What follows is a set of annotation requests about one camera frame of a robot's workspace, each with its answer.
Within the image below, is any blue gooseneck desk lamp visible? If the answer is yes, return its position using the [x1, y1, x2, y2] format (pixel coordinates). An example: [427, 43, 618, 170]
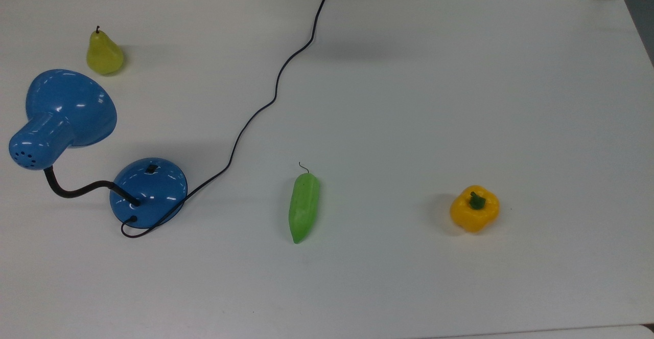
[8, 69, 189, 229]

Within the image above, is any green toy cucumber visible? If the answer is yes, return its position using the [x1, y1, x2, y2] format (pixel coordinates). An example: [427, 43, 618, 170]
[288, 162, 321, 244]

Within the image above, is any yellow toy bell pepper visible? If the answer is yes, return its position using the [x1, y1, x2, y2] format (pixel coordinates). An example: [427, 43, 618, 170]
[450, 185, 500, 233]

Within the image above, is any yellow-green toy pear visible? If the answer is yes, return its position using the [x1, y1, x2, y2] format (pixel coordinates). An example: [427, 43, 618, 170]
[86, 26, 125, 76]

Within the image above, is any black lamp power cable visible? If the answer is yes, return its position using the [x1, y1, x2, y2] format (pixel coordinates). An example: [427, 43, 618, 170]
[121, 0, 340, 239]

